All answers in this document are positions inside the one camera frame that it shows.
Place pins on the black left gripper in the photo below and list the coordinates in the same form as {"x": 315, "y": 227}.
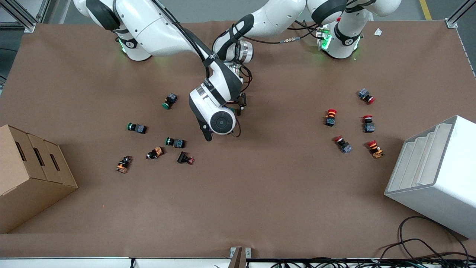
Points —
{"x": 241, "y": 101}

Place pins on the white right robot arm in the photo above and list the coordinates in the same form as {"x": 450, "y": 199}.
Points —
{"x": 156, "y": 29}

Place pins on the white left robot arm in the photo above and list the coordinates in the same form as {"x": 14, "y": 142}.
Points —
{"x": 275, "y": 18}

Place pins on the red push button grey body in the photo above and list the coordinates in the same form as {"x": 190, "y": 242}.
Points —
{"x": 368, "y": 124}
{"x": 343, "y": 144}
{"x": 366, "y": 96}

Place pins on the red emergency button orange body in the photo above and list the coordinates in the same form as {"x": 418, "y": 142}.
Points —
{"x": 375, "y": 149}

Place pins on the small white paper scrap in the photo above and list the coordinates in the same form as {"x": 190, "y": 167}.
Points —
{"x": 378, "y": 32}

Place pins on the brown cardboard box with slots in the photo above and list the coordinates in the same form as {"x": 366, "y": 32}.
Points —
{"x": 29, "y": 186}

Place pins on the white stepped sorting box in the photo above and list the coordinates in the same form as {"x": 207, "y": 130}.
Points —
{"x": 442, "y": 186}

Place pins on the green push button switch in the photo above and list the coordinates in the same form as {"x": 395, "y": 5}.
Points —
{"x": 170, "y": 101}
{"x": 174, "y": 142}
{"x": 137, "y": 128}

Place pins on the black switch small red button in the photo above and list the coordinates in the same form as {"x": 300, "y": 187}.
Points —
{"x": 185, "y": 158}

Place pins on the black knob orange selector switch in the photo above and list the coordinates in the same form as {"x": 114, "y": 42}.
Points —
{"x": 123, "y": 164}
{"x": 155, "y": 152}

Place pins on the grey metal bracket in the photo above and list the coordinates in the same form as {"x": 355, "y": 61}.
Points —
{"x": 248, "y": 252}

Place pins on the white table edge rail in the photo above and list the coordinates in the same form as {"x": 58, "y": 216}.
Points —
{"x": 74, "y": 262}

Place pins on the aluminium frame profile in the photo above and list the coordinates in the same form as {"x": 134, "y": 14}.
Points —
{"x": 452, "y": 23}
{"x": 28, "y": 26}

